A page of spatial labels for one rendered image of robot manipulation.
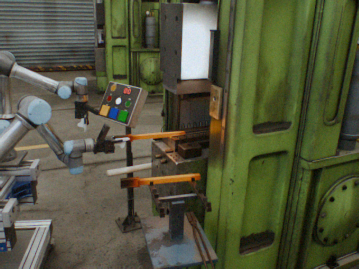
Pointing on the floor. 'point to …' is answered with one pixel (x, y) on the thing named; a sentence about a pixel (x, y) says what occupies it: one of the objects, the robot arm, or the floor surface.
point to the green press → (129, 45)
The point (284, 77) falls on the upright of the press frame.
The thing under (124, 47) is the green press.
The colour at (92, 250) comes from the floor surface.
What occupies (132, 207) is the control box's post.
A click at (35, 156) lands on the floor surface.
